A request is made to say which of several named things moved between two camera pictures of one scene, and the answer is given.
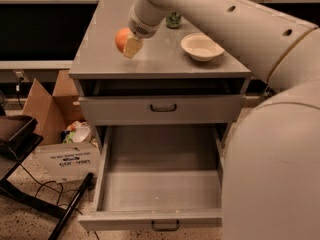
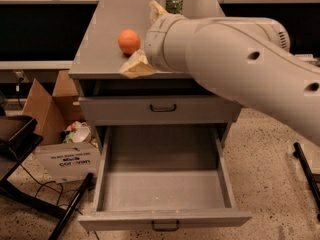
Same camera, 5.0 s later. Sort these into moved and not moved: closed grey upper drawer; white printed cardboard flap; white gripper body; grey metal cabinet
Moved: white gripper body
Not moved: white printed cardboard flap; grey metal cabinet; closed grey upper drawer
